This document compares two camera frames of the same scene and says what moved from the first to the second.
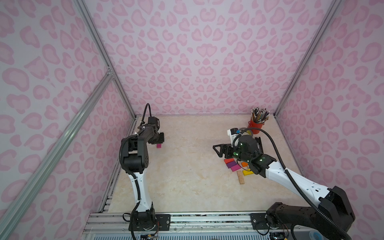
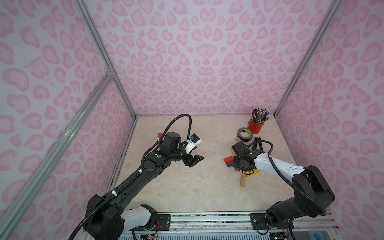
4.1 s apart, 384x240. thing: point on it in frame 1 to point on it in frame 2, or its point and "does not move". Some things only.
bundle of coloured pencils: x=259 y=115 does not move
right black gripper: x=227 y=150 to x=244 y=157
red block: x=228 y=160 does not move
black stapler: x=259 y=141 does not move
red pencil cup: x=251 y=124 does not move
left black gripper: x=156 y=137 to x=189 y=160
